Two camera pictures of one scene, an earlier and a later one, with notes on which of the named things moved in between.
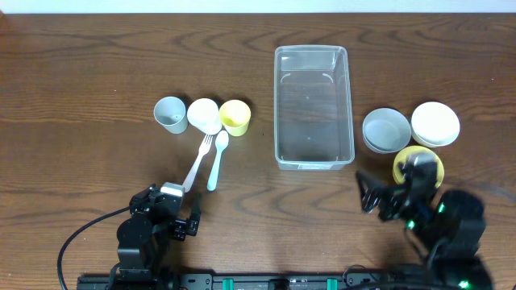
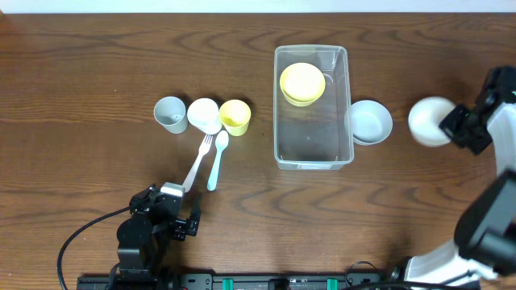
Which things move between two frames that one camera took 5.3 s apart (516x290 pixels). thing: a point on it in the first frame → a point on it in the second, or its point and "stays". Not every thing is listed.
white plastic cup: [203, 114] stays
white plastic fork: [202, 151] stays
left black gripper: [182, 225] stays
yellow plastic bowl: [417, 150] → [301, 84]
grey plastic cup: [170, 112] stays
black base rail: [241, 281] stays
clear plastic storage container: [313, 113] stays
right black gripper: [397, 197] → [459, 126]
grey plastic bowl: [386, 130] → [368, 122]
